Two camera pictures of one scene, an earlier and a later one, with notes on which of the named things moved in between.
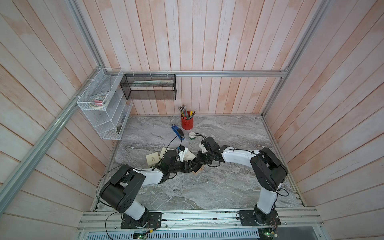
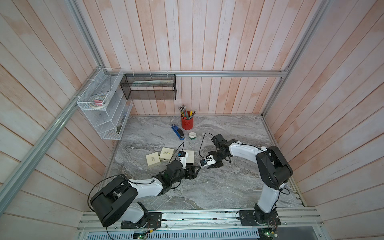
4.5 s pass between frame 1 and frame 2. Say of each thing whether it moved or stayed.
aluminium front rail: stayed
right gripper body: moved
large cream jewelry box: moved
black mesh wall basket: stayed
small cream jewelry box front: stayed
